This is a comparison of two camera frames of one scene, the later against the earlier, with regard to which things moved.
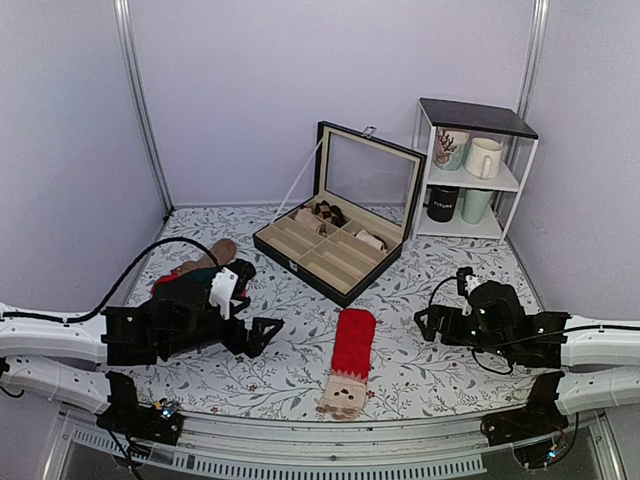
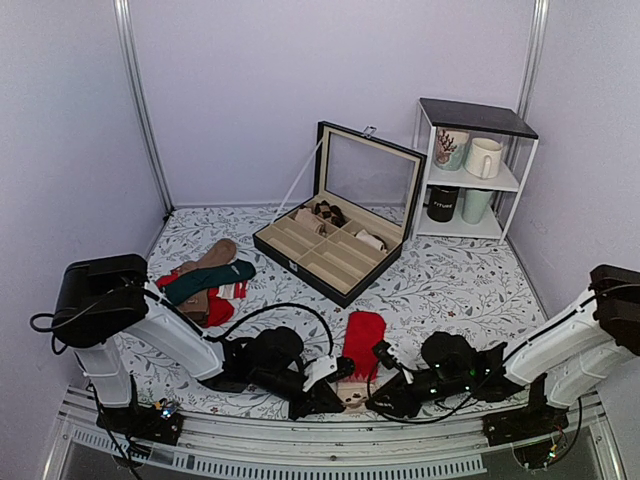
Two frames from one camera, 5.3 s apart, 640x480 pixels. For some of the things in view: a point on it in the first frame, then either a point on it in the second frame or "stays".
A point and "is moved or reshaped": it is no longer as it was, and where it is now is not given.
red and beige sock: [352, 351] is moved or reshaped
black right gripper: [438, 313] to [396, 390]
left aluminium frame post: [123, 12] stays
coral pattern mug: [451, 147] stays
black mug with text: [441, 204] stays
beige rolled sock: [308, 217] stays
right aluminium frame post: [535, 45] stays
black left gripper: [254, 343] to [314, 404]
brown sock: [223, 250] stays
